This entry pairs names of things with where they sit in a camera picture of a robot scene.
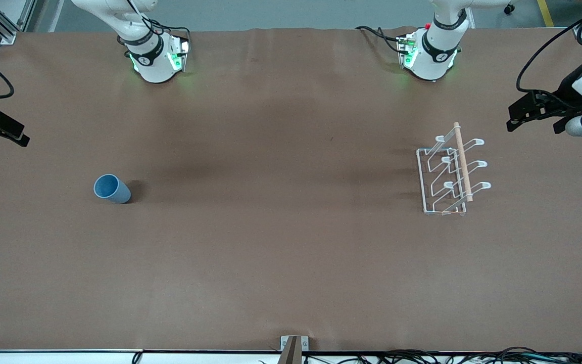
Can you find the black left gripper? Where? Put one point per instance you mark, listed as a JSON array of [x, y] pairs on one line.
[[567, 94]]

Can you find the blue plastic cup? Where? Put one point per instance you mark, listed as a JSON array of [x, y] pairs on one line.
[[114, 191]]

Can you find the black chair caster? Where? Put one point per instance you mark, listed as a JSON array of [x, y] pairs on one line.
[[510, 8]]

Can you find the brown table cover sheet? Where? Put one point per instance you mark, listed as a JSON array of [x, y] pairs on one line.
[[291, 227]]

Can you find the metal bracket plate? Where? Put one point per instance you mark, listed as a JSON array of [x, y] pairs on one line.
[[305, 343]]

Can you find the dark upright post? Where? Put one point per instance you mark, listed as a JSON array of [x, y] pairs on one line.
[[291, 354]]

